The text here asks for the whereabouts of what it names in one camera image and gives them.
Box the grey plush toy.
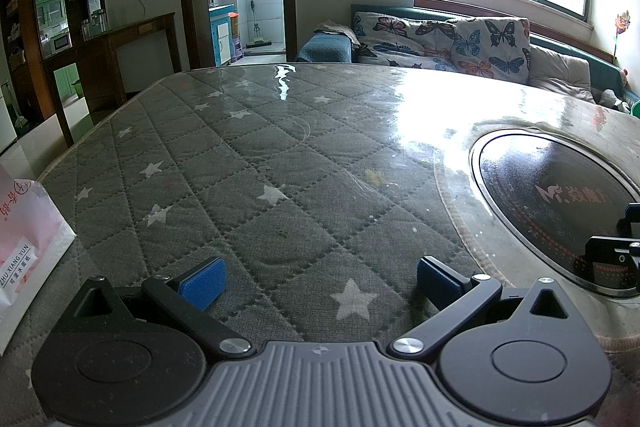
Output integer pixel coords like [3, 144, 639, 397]
[597, 89, 631, 112]

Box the beige folded cloth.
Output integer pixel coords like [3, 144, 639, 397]
[315, 21, 361, 45]

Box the beige cushion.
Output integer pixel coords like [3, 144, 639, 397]
[527, 44, 596, 104]

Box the round black cooktop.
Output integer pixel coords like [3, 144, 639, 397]
[470, 131, 640, 299]

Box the teal sofa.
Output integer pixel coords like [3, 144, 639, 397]
[296, 4, 640, 108]

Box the butterfly print cushion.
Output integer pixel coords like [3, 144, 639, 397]
[450, 17, 531, 84]
[351, 11, 458, 70]

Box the dark wooden shelf cabinet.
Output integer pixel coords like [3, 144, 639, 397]
[0, 0, 108, 142]

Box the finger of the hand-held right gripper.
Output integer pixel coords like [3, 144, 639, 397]
[585, 234, 640, 299]
[616, 204, 640, 239]

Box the blue blanket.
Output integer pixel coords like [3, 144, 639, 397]
[296, 32, 353, 64]

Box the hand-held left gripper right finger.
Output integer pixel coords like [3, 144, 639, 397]
[387, 255, 572, 356]

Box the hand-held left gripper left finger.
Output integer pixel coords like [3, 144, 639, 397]
[74, 256, 254, 356]

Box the blue and white cabinet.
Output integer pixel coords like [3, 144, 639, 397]
[209, 4, 238, 65]

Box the floor mop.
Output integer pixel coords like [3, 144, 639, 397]
[245, 0, 273, 48]

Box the white and pink paper bag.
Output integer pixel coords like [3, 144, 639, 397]
[0, 157, 77, 356]

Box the colourful pinwheel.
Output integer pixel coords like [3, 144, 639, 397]
[612, 11, 632, 62]

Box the dark wooden console table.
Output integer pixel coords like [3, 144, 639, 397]
[42, 12, 183, 148]

